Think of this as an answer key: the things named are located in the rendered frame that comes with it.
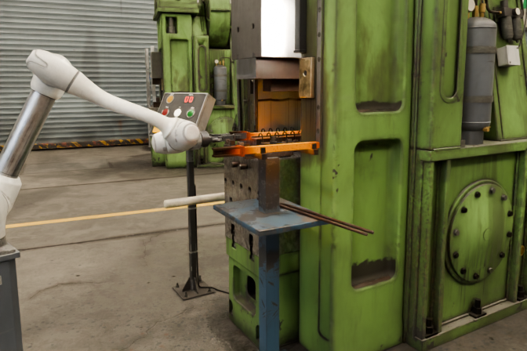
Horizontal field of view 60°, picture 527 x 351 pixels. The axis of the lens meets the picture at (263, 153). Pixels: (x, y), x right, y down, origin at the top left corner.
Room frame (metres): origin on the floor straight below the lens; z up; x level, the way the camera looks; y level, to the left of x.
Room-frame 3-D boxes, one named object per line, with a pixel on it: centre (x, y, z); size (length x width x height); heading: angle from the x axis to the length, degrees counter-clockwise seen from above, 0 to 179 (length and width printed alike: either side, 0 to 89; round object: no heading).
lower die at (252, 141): (2.31, -0.10, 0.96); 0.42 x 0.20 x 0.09; 120
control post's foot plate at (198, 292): (2.65, 0.43, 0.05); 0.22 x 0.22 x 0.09; 30
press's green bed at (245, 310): (2.27, -0.14, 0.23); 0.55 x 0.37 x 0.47; 120
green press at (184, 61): (7.52, 0.76, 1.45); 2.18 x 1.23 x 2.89; 114
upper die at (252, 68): (2.31, -0.10, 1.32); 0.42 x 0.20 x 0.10; 120
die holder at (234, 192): (2.27, -0.14, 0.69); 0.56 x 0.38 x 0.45; 120
